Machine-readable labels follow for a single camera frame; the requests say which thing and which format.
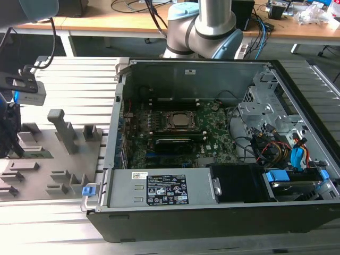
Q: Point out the green motherboard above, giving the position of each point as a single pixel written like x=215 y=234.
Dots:
x=217 y=127

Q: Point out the grey parts rack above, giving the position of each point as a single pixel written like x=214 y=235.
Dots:
x=53 y=164

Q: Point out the wooden desk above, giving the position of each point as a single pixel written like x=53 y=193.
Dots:
x=106 y=24
x=305 y=32

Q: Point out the black fan shroud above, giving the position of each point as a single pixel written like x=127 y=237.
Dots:
x=236 y=183

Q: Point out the black RAM slot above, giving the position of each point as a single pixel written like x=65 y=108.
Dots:
x=175 y=101
x=175 y=106
x=175 y=133
x=205 y=138

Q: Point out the hard disk in blue carrier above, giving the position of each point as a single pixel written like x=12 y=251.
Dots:
x=276 y=176

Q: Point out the black monitor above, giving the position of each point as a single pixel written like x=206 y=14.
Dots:
x=74 y=8

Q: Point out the CPU socket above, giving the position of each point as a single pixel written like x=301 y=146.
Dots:
x=167 y=127

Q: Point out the white case sticker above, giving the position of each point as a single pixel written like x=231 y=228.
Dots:
x=190 y=71

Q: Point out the black graphics card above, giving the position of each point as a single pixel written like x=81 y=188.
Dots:
x=172 y=147

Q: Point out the metal drive cage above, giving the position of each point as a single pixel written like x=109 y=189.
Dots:
x=255 y=109

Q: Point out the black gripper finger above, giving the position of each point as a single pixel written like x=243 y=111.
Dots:
x=18 y=146

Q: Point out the small black box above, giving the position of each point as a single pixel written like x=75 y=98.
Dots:
x=277 y=12

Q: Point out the silver CPU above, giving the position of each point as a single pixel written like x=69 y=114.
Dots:
x=183 y=119

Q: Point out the black open PC case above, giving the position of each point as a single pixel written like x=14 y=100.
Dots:
x=186 y=225

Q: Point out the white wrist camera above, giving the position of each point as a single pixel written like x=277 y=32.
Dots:
x=32 y=98

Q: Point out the coin cell battery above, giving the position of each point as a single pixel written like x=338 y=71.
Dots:
x=215 y=108

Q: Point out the tall black box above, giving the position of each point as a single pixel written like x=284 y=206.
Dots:
x=244 y=13

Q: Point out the grey case hinge bracket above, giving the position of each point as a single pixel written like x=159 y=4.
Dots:
x=120 y=63

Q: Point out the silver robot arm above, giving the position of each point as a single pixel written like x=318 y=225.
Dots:
x=212 y=16

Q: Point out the clear plastic bag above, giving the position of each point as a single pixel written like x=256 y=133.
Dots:
x=313 y=13

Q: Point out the white power strip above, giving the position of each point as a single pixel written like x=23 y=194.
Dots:
x=241 y=51

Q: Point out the grey power supply unit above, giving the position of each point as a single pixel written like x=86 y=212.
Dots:
x=125 y=191

